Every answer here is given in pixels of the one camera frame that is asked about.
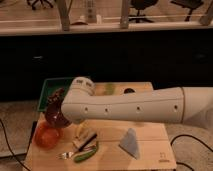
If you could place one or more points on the black office chair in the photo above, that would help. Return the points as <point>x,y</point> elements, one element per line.
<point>141,5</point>
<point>190,4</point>
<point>32,3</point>

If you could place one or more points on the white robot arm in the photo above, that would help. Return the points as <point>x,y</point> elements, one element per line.
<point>186,105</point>

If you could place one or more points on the grey triangular cloth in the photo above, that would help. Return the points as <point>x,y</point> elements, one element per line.
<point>129,144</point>

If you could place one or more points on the green plastic tray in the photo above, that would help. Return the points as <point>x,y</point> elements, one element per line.
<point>50,85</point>

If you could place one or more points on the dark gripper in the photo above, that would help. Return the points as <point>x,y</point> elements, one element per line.
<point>56,95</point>

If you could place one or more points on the black office chair centre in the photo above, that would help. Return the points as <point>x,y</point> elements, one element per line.
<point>141,5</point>

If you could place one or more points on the orange bowl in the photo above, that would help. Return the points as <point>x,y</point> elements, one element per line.
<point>46,136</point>

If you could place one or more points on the green pea pod toy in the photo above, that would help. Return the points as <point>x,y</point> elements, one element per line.
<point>87,155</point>

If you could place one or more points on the dark red bowl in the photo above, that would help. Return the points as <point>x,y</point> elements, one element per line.
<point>54,116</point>

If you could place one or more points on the black office chair left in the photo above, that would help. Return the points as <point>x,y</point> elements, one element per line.
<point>32,3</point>

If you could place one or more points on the green object far table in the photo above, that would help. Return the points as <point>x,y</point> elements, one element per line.
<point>109,89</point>

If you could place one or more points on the yellow banana toy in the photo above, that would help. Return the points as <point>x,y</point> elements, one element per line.
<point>80,129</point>

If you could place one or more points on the black office chair right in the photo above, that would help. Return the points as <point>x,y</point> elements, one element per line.
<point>190,4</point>

